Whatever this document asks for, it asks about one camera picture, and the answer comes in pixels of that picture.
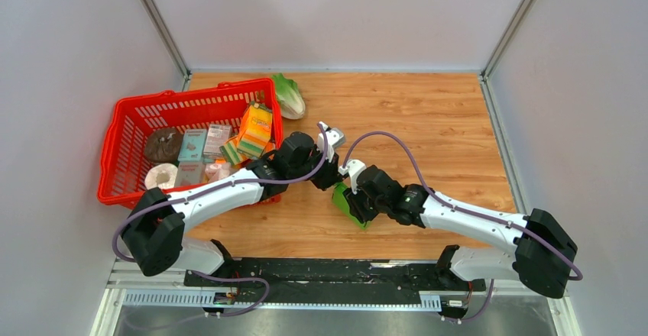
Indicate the brown round bread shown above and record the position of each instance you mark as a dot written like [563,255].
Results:
[163,146]

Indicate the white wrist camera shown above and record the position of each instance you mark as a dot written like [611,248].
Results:
[329,139]
[352,170]

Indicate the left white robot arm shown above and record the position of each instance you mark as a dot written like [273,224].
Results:
[154,232]

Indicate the orange yellow carton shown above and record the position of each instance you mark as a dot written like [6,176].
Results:
[255,130]

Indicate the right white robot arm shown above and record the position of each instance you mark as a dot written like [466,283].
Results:
[533,249]

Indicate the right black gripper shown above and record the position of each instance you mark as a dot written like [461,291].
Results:
[355,208]

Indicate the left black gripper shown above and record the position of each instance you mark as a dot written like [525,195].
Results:
[330,176]

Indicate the green lettuce head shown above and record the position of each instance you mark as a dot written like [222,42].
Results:
[292,105]

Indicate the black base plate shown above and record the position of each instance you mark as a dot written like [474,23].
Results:
[342,282]

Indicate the red plastic basket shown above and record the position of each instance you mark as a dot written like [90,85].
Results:
[134,119]

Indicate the pink white small pack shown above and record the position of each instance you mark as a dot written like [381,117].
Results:
[216,171]

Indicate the green striped sponge pack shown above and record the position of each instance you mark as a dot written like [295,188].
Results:
[230,153]

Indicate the grey pink flat box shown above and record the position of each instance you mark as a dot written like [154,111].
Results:
[190,173]

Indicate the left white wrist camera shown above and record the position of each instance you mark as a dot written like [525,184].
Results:
[329,139]

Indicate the green paper box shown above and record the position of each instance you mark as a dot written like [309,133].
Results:
[341,203]

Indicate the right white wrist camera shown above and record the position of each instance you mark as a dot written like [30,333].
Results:
[352,170]

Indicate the white toilet paper roll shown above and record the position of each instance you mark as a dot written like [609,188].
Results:
[162,176]

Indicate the teal small box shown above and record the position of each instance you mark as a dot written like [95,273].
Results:
[193,144]

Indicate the pink small box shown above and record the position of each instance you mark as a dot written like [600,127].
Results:
[217,135]

